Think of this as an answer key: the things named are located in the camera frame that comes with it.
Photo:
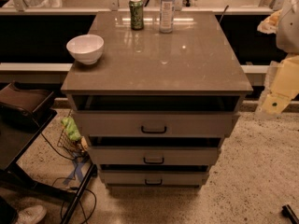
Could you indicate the grey drawer cabinet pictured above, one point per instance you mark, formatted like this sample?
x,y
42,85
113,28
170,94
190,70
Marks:
x,y
192,69

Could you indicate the black cart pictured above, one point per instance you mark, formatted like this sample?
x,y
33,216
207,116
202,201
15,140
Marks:
x,y
14,141

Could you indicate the green bag in basket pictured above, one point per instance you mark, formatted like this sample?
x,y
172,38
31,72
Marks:
x,y
71,128

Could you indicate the white sneaker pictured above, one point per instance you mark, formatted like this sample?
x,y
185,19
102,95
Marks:
x,y
31,215

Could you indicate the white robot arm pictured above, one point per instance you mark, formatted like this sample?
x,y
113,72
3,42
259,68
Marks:
x,y
285,25

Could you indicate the green soda can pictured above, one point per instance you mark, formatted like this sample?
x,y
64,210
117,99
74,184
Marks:
x,y
136,11

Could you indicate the wire basket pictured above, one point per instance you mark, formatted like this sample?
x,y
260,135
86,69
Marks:
x,y
75,148

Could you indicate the clear plastic water bottle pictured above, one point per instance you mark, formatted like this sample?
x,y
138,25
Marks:
x,y
167,8

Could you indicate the white ceramic bowl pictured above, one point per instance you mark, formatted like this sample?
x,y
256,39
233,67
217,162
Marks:
x,y
86,49

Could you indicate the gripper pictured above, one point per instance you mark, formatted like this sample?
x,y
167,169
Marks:
x,y
289,28

